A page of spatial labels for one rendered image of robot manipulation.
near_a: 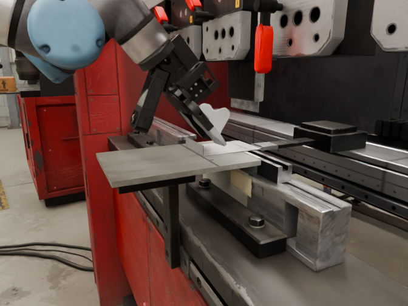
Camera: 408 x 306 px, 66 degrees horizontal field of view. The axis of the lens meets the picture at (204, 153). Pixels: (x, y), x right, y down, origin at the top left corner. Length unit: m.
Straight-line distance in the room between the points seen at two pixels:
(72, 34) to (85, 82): 1.03
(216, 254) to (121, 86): 1.02
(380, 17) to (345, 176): 0.46
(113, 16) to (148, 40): 0.06
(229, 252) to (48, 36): 0.39
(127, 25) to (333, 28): 0.30
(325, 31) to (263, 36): 0.08
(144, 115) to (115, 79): 0.87
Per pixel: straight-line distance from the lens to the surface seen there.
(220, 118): 0.59
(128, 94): 1.42
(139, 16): 0.53
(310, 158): 0.84
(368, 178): 0.73
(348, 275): 0.52
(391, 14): 0.37
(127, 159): 0.58
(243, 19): 0.58
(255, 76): 0.59
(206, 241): 0.55
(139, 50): 0.54
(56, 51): 0.37
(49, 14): 0.37
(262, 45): 0.46
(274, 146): 0.66
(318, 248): 0.49
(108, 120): 1.42
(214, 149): 0.63
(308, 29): 0.44
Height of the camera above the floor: 1.16
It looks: 15 degrees down
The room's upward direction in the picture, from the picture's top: straight up
